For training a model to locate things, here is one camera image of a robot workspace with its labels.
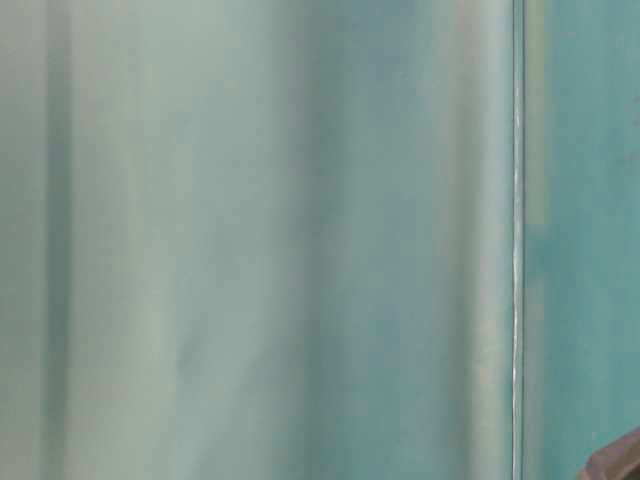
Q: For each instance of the dark robot arm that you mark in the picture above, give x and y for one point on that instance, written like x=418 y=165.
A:
x=619 y=460

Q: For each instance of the teal cloth backdrop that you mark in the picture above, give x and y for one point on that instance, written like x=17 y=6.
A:
x=318 y=239

